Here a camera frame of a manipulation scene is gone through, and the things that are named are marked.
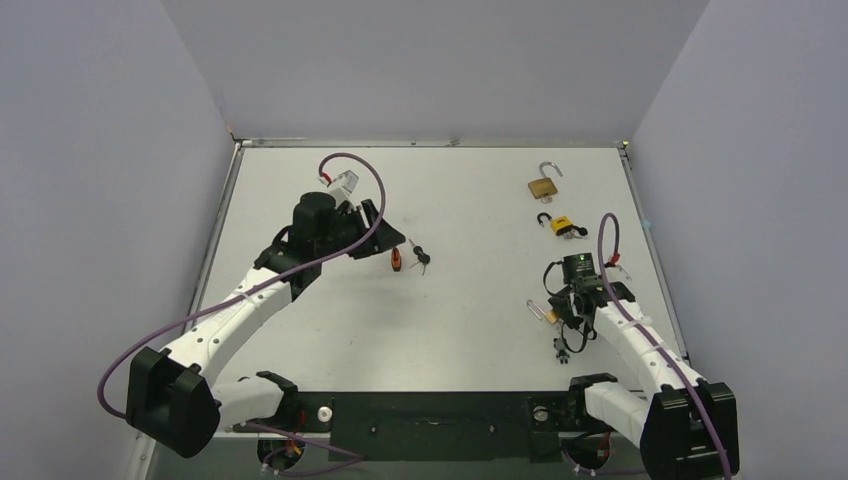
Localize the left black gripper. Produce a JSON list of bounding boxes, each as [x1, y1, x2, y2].
[[317, 200, 404, 262]]

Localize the small brass padlock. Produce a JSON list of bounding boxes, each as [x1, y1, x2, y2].
[[526, 300, 562, 326]]

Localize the small padlock keys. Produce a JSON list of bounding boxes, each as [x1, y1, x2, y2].
[[553, 336, 570, 365]]

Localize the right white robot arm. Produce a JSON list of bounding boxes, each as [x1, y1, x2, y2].
[[545, 253, 740, 479]]

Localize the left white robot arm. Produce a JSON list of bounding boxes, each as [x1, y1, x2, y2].
[[125, 192, 406, 458]]

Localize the yellow padlock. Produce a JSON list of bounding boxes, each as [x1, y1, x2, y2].
[[536, 212, 588, 239]]

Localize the large brass padlock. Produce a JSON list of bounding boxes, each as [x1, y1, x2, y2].
[[527, 161, 563, 204]]

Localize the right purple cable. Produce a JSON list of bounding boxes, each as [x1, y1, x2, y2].
[[597, 212, 733, 480]]

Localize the purple cable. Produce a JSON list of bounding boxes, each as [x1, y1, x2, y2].
[[97, 152, 388, 420], [597, 212, 733, 480]]

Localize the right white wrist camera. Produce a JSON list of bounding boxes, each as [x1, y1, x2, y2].
[[604, 253, 633, 281]]

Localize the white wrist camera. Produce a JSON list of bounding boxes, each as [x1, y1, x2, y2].
[[604, 253, 633, 281], [319, 170, 359, 203]]

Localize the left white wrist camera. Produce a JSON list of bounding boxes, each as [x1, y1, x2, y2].
[[319, 170, 359, 203]]

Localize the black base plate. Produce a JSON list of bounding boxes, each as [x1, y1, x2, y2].
[[231, 390, 624, 465]]

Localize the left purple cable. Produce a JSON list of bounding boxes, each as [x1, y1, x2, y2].
[[97, 152, 388, 420]]

